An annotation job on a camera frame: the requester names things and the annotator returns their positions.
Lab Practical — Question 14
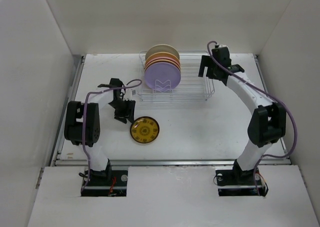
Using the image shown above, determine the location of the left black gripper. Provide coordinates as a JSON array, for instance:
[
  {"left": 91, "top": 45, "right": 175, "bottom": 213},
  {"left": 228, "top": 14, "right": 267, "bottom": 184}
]
[{"left": 108, "top": 98, "right": 134, "bottom": 124}]

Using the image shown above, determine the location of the small yellow patterned plate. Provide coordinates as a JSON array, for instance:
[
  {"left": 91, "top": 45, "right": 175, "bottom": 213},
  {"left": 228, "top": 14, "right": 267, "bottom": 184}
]
[{"left": 129, "top": 116, "right": 160, "bottom": 144}]

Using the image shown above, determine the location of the purple plastic plate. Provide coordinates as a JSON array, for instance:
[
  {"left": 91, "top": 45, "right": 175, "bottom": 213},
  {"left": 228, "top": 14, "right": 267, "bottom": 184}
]
[{"left": 144, "top": 62, "right": 181, "bottom": 92}]

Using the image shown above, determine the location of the pale yellow plastic plate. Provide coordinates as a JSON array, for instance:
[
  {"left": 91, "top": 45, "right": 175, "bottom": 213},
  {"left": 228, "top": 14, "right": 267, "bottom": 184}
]
[{"left": 144, "top": 60, "right": 181, "bottom": 70}]

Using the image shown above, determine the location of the cream white plastic plate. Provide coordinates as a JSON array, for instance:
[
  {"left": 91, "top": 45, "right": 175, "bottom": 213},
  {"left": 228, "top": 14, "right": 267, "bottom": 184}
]
[{"left": 145, "top": 44, "right": 180, "bottom": 59}]

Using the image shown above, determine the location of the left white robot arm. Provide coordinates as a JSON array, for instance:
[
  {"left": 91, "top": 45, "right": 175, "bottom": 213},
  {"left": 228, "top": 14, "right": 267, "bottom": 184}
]
[{"left": 64, "top": 78, "right": 142, "bottom": 186}]

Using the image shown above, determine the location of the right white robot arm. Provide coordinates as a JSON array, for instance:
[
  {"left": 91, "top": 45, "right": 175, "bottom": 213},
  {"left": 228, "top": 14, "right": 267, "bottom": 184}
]
[{"left": 198, "top": 43, "right": 286, "bottom": 185}]

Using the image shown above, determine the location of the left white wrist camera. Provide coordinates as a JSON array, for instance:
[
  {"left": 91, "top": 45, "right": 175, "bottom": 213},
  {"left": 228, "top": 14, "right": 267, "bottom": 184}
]
[{"left": 123, "top": 89, "right": 139, "bottom": 101}]

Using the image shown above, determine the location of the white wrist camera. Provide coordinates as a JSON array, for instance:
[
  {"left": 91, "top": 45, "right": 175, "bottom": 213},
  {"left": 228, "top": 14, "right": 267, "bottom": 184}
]
[
  {"left": 123, "top": 89, "right": 139, "bottom": 101},
  {"left": 214, "top": 44, "right": 229, "bottom": 49}
]

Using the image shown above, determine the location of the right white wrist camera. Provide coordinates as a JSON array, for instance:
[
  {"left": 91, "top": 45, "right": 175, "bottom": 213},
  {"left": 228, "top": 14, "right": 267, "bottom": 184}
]
[{"left": 214, "top": 44, "right": 229, "bottom": 49}]

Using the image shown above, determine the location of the white wire dish rack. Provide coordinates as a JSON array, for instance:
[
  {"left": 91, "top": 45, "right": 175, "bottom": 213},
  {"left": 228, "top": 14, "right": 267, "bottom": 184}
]
[{"left": 137, "top": 50, "right": 215, "bottom": 106}]

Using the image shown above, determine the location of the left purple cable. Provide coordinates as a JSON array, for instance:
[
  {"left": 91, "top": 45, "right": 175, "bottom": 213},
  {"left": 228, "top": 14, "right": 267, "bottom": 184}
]
[{"left": 79, "top": 79, "right": 143, "bottom": 195}]

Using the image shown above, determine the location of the purple cable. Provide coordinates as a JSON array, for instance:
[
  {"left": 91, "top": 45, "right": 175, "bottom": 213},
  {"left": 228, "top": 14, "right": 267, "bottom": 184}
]
[
  {"left": 79, "top": 79, "right": 143, "bottom": 195},
  {"left": 206, "top": 40, "right": 297, "bottom": 197}
]

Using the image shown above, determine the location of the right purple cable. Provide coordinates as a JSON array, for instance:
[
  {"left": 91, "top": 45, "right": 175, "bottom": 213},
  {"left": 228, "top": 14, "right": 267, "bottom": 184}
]
[{"left": 206, "top": 40, "right": 297, "bottom": 197}]

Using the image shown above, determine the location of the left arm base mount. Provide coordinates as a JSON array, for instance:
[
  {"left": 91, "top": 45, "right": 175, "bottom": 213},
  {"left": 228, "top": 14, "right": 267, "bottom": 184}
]
[{"left": 79, "top": 169, "right": 128, "bottom": 197}]

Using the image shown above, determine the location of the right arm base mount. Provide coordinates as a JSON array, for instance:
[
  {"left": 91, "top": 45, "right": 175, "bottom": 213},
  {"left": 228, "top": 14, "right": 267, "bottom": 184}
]
[{"left": 214, "top": 168, "right": 269, "bottom": 197}]

